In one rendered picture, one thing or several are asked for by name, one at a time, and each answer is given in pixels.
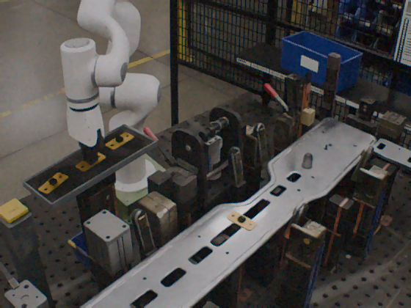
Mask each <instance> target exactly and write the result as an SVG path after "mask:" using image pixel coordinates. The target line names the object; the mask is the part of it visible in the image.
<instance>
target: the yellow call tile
mask: <svg viewBox="0 0 411 308"><path fill-rule="evenodd" d="M27 212H28V209H27V208H26V206H24V205H23V204H21V203H20V202H19V201H18V200H17V199H16V198H14V199H13V200H11V201H10V202H8V203H6V204H4V205H2V206H1V207H0V216H2V217H3V219H5V220H6V221H7V223H11V222H13V221H14V220H16V219H18V218H19V217H21V216H23V215H24V214H26V213H27Z"/></svg>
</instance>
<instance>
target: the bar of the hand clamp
mask: <svg viewBox="0 0 411 308"><path fill-rule="evenodd" d="M284 79H285V80H286V81H287V107H288V116H289V117H292V118H294V115H295V116H296V117H297V118H296V119H295V120H294V121H295V122H299V95H298V89H297V85H299V86H302V85H303V78H300V77H299V78H298V79H297V75H294V74H290V75H288V76H287V77H285V78H284Z"/></svg>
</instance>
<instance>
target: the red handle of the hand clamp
mask: <svg viewBox="0 0 411 308"><path fill-rule="evenodd" d="M264 89H265V90H266V91H267V92H268V93H269V94H270V95H271V97H272V98H273V99H275V100H276V102H277V103H278V104H279V106H280V107H281V108H282V109H283V111H284V112H285V113H286V114H287V115H288V107H287V105H286V104H285V103H284V102H283V101H282V100H281V98H280V97H279V96H278V95H277V93H276V92H275V91H274V89H273V88H272V87H271V86H270V85H269V84H267V83H265V84H264Z"/></svg>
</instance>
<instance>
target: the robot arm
mask: <svg viewBox="0 0 411 308"><path fill-rule="evenodd" d="M139 14H140V13H139V11H138V10H137V9H136V7H135V6H134V5H133V4H131V3H130V2H129V1H127V0H81V4H80V7H79V13H78V18H77V22H78V24H79V26H80V27H81V28H82V29H85V30H87V31H88V32H92V33H95V34H99V35H100V36H103V37H105V38H107V39H108V45H107V50H106V55H99V54H97V53H96V50H95V42H94V41H93V40H91V39H89V38H75V39H70V40H67V41H66V42H64V43H63V44H61V47H60V52H61V56H62V58H61V60H62V71H63V76H64V84H65V95H66V100H67V120H68V133H69V135H70V136H71V137H72V138H74V139H76V140H78V142H79V146H80V147H81V156H82V161H86V158H88V161H89V164H94V163H95V162H96V161H98V150H97V149H102V148H104V147H105V145H104V143H103V140H104V129H103V119H102V115H101V111H100V107H104V108H108V109H127V110H125V111H122V112H120V113H117V114H116V115H114V116H113V117H112V118H111V119H110V121H109V132H110V131H113V130H114V129H115V128H117V127H119V126H121V125H122V124H126V125H128V126H130V127H131V128H135V129H137V130H138V131H139V132H141V133H144V132H143V128H144V122H145V119H146V117H148V116H149V115H150V113H151V112H153V111H154V109H155V108H156V107H157V106H158V104H159V101H160V100H161V96H162V87H161V84H160V82H159V81H158V79H157V78H156V77H154V76H150V75H146V74H141V73H127V72H128V63H129V59H130V56H132V55H133V54H134V52H135V50H136V49H137V47H138V45H139V36H140V32H141V19H140V16H139ZM155 171H156V169H155V167H154V166H153V165H152V163H151V162H149V161H147V160H146V159H145V154H144V155H142V156H140V157H138V158H137V159H136V160H134V161H132V162H131V163H129V164H128V165H127V166H124V167H122V168H121V169H119V170H117V171H116V172H115V176H116V183H115V188H116V191H119V192H123V193H133V192H136V193H137V192H140V191H143V190H145V189H146V188H148V176H149V175H151V174H153V173H154V172H155Z"/></svg>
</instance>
